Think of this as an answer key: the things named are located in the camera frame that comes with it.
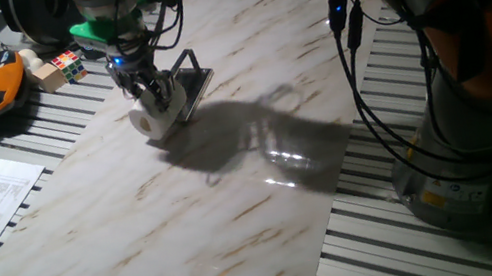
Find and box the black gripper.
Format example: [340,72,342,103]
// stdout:
[100,31,177,122]

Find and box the white toilet paper roll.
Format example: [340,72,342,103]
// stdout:
[124,77,195,145]

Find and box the shiny metal paper roll holder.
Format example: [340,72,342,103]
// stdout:
[157,44,223,126]

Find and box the colourful rubik's cube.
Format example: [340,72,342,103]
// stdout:
[48,47,91,88]

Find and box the plain wooden cube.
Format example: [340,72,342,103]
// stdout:
[29,60,69,97]

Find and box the white marble pattern mat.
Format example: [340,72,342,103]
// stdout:
[0,0,434,276]

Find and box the white rounded figurine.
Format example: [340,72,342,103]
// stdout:
[16,45,46,77]

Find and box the black filament spool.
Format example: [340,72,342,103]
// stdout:
[0,0,81,54]

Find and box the green gripper mount flange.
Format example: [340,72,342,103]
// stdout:
[68,11,149,52]

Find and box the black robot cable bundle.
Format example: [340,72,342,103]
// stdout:
[109,0,492,237]

